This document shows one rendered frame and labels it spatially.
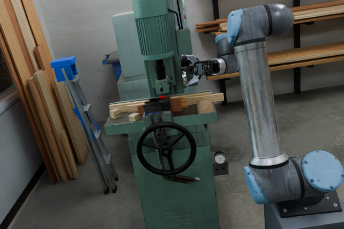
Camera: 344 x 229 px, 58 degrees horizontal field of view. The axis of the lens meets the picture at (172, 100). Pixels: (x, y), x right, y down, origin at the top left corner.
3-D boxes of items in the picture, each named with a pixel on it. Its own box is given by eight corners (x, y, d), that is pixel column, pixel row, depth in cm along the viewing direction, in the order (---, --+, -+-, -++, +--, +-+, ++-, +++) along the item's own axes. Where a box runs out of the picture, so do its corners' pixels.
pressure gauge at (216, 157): (215, 167, 164) (213, 154, 161) (214, 163, 168) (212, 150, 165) (227, 166, 164) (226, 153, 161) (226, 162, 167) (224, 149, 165)
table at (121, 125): (101, 144, 157) (99, 133, 155) (113, 120, 186) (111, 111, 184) (220, 130, 153) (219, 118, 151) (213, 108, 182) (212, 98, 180)
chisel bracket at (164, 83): (157, 97, 170) (154, 82, 168) (158, 89, 184) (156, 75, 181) (170, 95, 170) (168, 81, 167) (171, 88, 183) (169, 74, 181)
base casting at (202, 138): (129, 155, 170) (126, 140, 167) (141, 115, 224) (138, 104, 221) (211, 145, 167) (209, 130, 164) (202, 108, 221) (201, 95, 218)
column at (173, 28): (151, 114, 199) (131, -3, 175) (154, 102, 220) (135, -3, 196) (186, 109, 197) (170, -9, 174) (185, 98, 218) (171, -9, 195)
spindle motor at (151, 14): (140, 63, 160) (129, 0, 150) (144, 56, 177) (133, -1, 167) (173, 58, 159) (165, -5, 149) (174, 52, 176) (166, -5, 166)
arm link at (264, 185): (303, 205, 113) (272, -1, 106) (256, 213, 113) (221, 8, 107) (288, 189, 128) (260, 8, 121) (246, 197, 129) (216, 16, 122)
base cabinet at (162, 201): (150, 255, 192) (129, 155, 169) (156, 197, 247) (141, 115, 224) (222, 248, 190) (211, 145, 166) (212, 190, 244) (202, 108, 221)
